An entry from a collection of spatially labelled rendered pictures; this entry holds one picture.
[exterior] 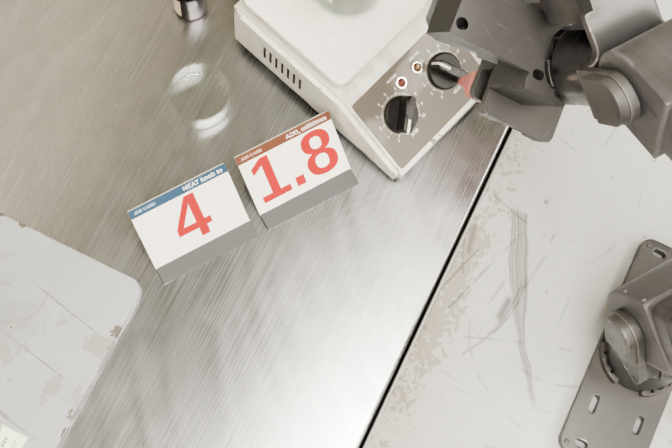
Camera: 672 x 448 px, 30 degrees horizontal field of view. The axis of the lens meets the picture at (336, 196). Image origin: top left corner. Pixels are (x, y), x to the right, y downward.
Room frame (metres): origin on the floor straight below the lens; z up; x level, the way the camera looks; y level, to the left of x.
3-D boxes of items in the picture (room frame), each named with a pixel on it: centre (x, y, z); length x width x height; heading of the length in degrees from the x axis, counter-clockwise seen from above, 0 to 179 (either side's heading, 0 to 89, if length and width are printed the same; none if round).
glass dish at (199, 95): (0.39, 0.13, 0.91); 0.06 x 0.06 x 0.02
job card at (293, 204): (0.34, 0.04, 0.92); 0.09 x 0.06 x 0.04; 130
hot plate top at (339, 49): (0.47, 0.03, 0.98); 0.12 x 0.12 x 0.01; 57
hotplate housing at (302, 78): (0.46, 0.01, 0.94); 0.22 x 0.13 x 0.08; 58
